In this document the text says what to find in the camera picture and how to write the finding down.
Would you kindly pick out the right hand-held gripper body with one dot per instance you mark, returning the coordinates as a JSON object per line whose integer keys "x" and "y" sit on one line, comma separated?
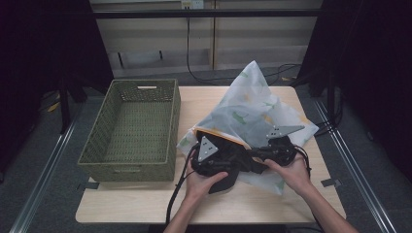
{"x": 281, "y": 150}

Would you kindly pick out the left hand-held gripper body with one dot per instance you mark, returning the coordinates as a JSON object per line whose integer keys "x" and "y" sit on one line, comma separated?
{"x": 207, "y": 150}

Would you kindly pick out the black clothing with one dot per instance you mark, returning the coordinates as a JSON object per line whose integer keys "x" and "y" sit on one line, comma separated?
{"x": 241, "y": 161}

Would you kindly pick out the leaf print mesh laundry bag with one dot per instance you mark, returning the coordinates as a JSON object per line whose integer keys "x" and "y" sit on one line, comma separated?
{"x": 249, "y": 103}

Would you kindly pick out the green woven basket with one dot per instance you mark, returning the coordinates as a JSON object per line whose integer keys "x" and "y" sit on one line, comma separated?
{"x": 139, "y": 129}

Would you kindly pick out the person's right hand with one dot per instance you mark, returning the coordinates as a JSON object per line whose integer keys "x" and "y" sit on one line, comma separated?
{"x": 294, "y": 176}

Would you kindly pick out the person's left hand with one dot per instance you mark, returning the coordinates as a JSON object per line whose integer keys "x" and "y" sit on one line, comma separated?
{"x": 197, "y": 184}

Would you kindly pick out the grey tape piece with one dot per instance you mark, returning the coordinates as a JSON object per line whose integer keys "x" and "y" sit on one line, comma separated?
{"x": 88, "y": 185}
{"x": 331, "y": 183}

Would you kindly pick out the black metal stand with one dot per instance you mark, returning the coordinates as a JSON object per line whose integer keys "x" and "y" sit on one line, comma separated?
{"x": 64, "y": 106}

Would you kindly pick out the yellow floor tape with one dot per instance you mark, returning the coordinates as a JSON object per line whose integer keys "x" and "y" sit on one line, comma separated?
{"x": 53, "y": 106}

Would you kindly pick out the metal floor rail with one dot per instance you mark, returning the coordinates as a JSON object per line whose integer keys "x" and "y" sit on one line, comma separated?
{"x": 356, "y": 181}
{"x": 42, "y": 181}

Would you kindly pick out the white wall outlet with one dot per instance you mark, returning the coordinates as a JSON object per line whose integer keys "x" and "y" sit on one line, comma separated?
{"x": 192, "y": 4}

